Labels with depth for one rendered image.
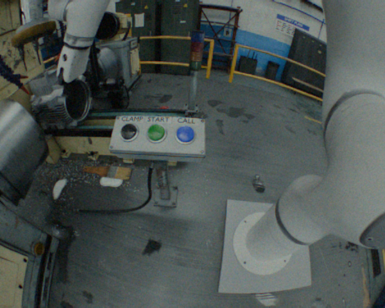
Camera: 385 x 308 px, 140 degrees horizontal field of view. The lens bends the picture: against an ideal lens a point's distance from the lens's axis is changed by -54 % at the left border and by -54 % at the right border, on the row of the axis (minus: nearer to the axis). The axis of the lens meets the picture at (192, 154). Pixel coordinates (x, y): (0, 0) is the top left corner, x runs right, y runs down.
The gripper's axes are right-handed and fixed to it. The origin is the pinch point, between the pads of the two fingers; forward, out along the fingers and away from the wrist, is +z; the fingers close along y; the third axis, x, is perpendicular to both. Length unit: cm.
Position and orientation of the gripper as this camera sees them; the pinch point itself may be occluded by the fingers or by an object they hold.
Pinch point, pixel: (68, 88)
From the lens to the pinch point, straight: 56.5
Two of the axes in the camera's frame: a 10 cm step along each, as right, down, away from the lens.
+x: -8.3, -3.9, -4.1
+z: -5.6, 5.7, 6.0
